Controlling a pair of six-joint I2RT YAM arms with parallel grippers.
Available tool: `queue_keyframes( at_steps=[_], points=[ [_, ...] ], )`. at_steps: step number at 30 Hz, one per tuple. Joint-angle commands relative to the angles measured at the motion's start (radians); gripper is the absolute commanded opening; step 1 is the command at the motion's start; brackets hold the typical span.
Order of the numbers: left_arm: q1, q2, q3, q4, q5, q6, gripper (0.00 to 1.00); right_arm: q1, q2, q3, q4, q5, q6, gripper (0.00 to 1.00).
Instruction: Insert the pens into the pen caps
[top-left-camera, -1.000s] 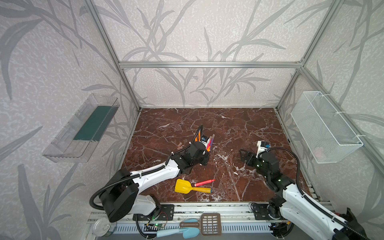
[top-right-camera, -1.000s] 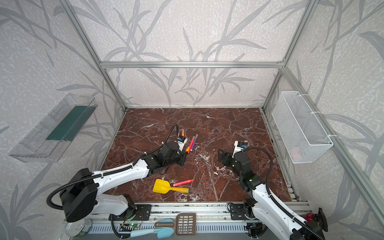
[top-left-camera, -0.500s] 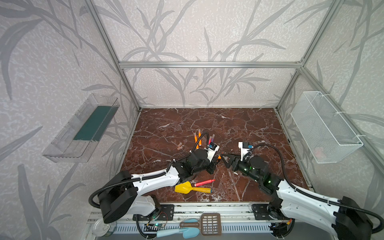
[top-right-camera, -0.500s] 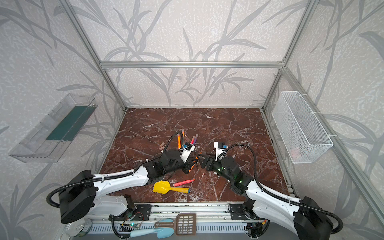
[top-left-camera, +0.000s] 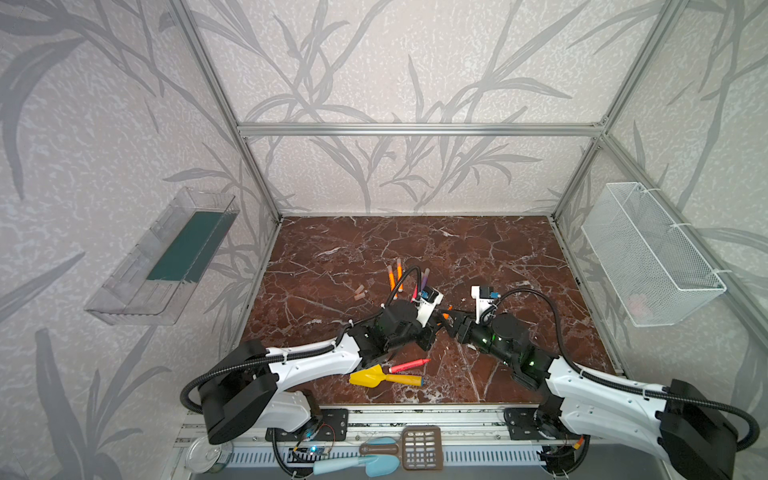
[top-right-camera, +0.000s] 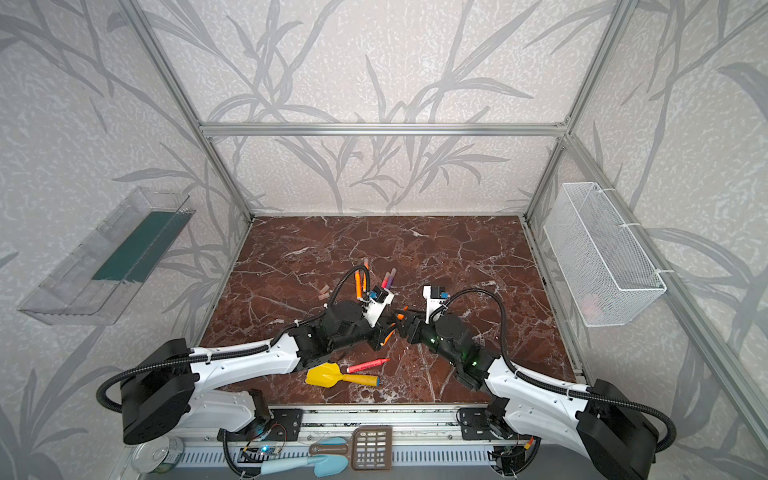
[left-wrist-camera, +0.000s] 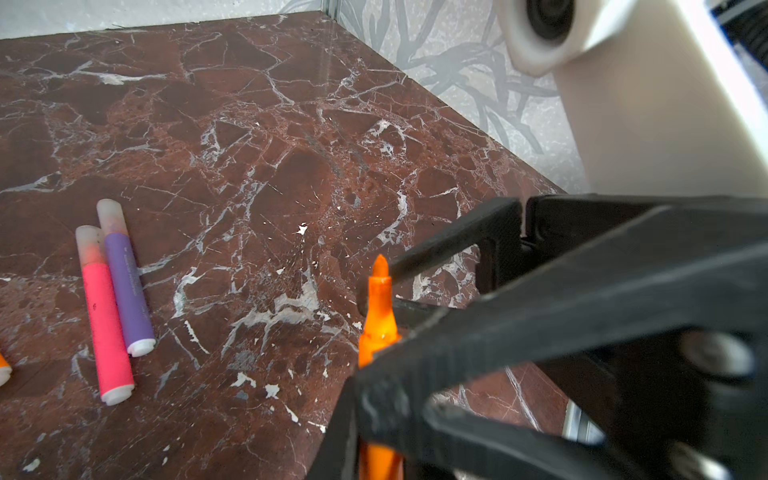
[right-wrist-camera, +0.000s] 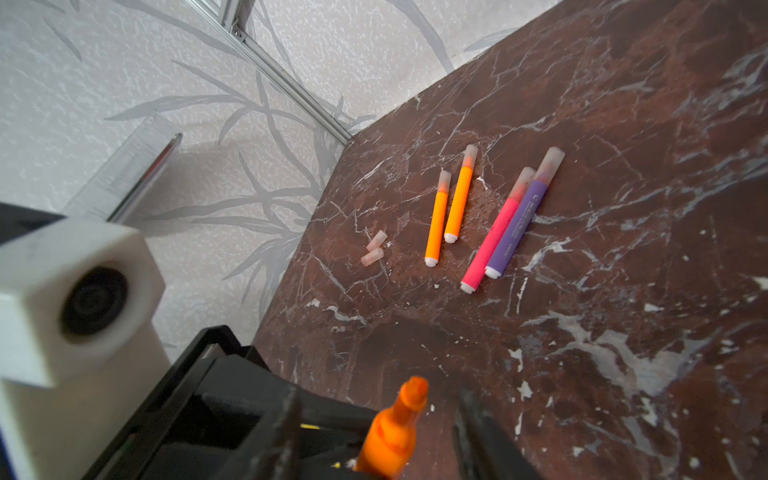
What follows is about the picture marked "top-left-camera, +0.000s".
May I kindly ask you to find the red marker pen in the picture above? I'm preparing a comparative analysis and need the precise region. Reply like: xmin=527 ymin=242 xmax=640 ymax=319
xmin=388 ymin=358 xmax=430 ymax=374

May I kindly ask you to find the purple marker pen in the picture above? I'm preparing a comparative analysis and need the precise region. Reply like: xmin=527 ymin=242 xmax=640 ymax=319
xmin=420 ymin=267 xmax=430 ymax=291

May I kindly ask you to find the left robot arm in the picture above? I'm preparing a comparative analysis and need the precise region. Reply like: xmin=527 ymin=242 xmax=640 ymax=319
xmin=180 ymin=296 xmax=442 ymax=445

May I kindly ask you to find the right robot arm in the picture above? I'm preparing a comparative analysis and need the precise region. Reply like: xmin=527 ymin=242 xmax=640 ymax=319
xmin=438 ymin=310 xmax=760 ymax=479

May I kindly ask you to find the yellow toy shovel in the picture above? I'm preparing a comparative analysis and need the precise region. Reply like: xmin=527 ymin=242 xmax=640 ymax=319
xmin=349 ymin=365 xmax=423 ymax=388

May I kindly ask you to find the light blue spatula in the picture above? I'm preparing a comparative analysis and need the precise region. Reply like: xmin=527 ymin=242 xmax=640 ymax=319
xmin=312 ymin=437 xmax=401 ymax=478

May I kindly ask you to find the small circuit board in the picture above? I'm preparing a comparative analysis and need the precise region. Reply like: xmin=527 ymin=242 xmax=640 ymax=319
xmin=289 ymin=442 xmax=334 ymax=463

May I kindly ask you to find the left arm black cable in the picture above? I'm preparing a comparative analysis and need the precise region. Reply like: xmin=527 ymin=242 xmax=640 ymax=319
xmin=178 ymin=265 xmax=424 ymax=415

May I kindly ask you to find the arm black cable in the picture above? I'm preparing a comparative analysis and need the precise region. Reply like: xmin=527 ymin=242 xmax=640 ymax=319
xmin=495 ymin=287 xmax=762 ymax=452
xmin=178 ymin=265 xmax=424 ymax=415

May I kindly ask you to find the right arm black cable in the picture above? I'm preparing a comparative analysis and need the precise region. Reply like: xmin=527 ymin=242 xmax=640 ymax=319
xmin=495 ymin=287 xmax=762 ymax=452

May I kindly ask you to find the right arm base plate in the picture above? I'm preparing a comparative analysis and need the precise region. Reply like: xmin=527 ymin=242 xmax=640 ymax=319
xmin=503 ymin=405 xmax=567 ymax=441

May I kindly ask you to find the aluminium front rail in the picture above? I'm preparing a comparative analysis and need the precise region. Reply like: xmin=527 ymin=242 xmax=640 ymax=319
xmin=167 ymin=403 xmax=673 ymax=469

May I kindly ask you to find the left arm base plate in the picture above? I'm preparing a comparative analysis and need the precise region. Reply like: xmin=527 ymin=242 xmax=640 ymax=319
xmin=265 ymin=408 xmax=350 ymax=442

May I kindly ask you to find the white wire basket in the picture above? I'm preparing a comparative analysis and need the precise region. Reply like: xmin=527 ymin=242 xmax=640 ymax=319
xmin=582 ymin=182 xmax=727 ymax=328

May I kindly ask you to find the clear plastic wall tray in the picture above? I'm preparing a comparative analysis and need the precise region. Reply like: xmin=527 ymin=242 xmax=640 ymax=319
xmin=85 ymin=187 xmax=240 ymax=326

